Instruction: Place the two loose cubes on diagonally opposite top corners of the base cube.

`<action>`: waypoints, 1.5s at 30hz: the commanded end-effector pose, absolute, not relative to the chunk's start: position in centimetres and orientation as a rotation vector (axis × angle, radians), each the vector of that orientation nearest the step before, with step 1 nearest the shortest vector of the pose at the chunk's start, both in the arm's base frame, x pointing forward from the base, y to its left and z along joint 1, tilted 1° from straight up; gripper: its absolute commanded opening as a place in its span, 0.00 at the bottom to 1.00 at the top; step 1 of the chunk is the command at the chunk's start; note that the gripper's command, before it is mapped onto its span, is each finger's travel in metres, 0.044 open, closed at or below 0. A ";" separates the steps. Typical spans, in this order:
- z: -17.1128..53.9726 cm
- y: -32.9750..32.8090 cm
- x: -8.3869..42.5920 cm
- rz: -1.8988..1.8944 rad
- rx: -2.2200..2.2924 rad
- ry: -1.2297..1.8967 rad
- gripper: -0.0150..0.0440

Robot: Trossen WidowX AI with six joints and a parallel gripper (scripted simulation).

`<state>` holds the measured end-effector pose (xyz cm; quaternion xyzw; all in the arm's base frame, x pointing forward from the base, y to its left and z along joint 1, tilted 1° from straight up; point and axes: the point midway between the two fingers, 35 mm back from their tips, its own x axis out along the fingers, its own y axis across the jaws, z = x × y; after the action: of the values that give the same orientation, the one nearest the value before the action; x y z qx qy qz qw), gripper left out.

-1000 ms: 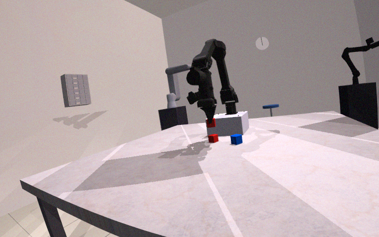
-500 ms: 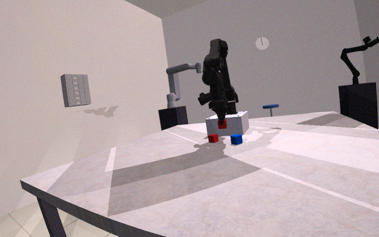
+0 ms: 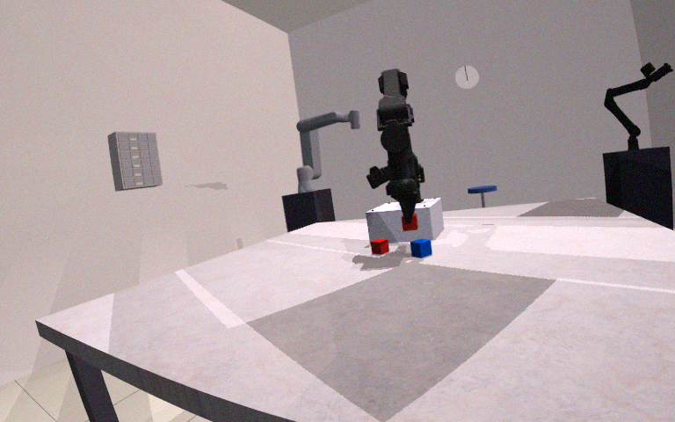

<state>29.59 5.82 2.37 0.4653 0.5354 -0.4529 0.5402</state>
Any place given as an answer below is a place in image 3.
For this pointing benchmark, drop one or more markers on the red cube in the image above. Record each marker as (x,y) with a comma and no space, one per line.
(379,246)
(410,226)

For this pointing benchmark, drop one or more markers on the blue cube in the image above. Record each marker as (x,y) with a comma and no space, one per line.
(421,248)

